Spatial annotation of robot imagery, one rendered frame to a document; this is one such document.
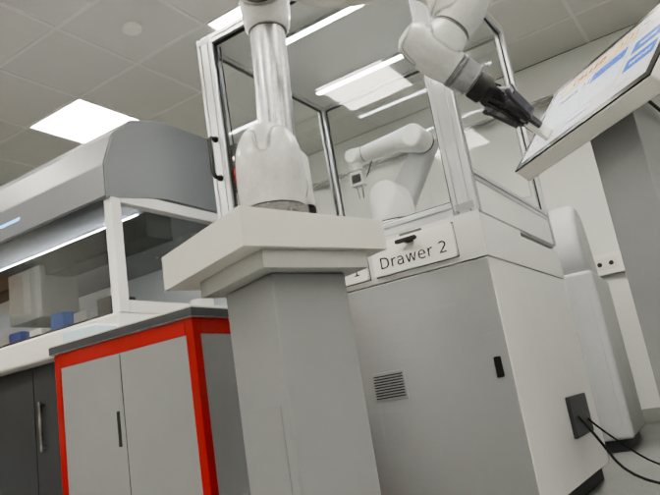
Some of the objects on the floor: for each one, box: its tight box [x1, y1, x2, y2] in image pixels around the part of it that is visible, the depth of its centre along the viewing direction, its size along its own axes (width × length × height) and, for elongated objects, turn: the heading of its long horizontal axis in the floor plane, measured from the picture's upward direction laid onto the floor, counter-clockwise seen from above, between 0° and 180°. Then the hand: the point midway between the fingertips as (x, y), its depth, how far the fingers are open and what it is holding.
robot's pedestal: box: [200, 248, 381, 495], centre depth 145 cm, size 30×30×76 cm
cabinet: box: [348, 256, 609, 495], centre depth 256 cm, size 95×103×80 cm
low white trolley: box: [48, 305, 250, 495], centre depth 213 cm, size 58×62×76 cm
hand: (538, 128), depth 170 cm, fingers closed
